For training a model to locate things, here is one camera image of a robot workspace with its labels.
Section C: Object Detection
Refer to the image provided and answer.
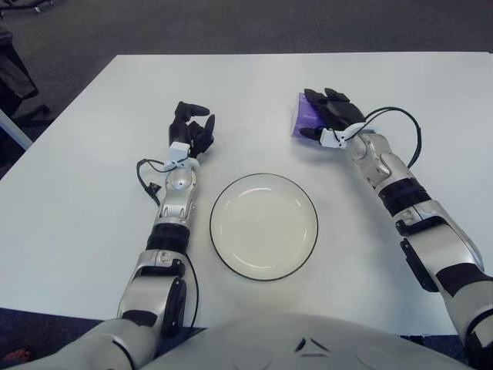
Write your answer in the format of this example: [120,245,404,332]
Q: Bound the dark hanging jacket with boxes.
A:
[0,25,39,113]

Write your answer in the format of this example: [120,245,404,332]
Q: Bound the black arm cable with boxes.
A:
[135,158,200,328]
[360,106,422,169]

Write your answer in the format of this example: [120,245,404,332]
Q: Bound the white desk edge panel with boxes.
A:
[0,107,32,150]

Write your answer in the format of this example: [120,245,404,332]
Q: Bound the grey robot torso shell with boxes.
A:
[142,312,467,370]

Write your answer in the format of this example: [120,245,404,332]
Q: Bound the white plate with black rim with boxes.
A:
[210,173,320,281]

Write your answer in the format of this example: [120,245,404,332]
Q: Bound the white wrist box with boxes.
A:
[169,141,191,163]
[319,129,347,150]

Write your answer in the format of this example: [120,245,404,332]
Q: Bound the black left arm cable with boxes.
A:
[135,158,200,328]

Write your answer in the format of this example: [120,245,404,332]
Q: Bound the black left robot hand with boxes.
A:
[167,101,216,158]

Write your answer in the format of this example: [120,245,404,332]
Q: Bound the black office chair base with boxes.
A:
[15,103,51,124]

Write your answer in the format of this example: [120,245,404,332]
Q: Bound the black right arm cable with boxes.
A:
[360,106,422,169]

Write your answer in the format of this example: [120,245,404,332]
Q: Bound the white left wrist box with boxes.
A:
[169,141,191,163]

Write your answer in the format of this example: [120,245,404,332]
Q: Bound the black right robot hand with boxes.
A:
[299,87,366,142]

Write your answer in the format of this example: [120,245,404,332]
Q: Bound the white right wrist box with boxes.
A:
[319,129,347,150]

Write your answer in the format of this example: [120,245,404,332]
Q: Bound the purple tissue paper pack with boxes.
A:
[290,92,328,143]

